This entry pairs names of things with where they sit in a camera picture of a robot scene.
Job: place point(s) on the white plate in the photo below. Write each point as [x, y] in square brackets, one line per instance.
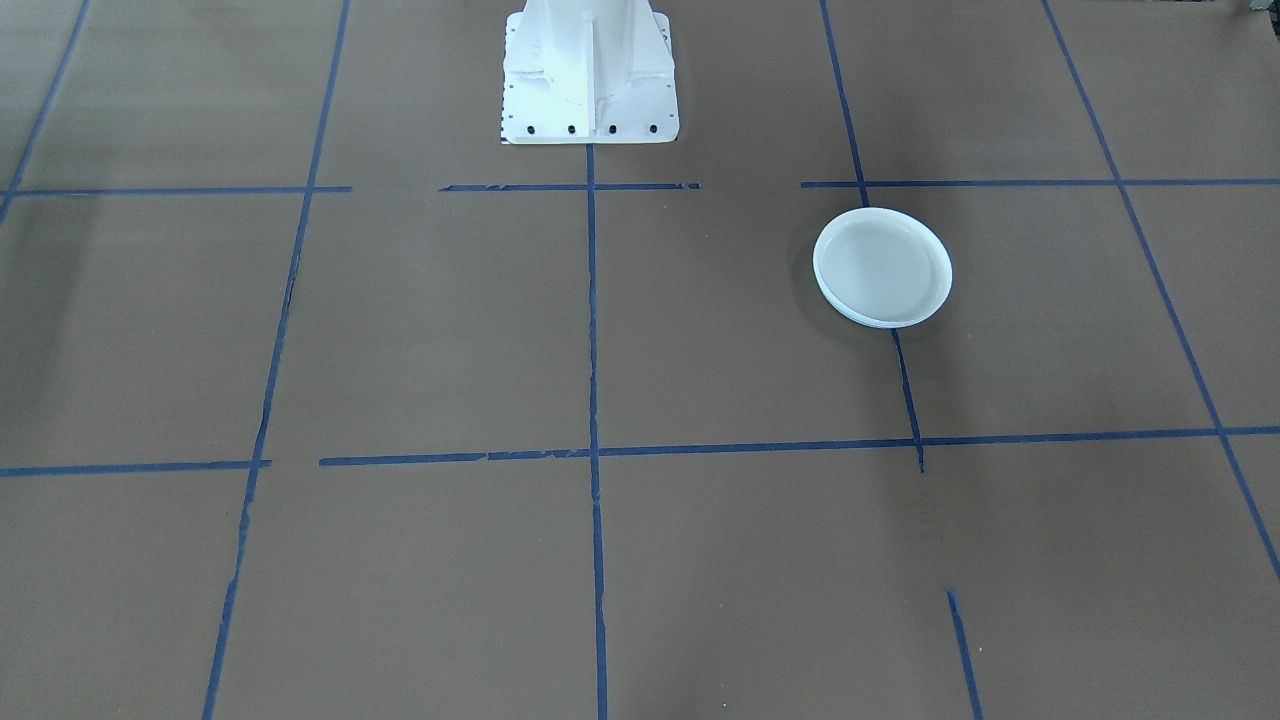
[882, 265]

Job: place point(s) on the blue smooth plate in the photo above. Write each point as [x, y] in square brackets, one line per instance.
[890, 327]

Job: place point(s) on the white pedestal with base plate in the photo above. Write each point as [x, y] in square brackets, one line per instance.
[590, 70]

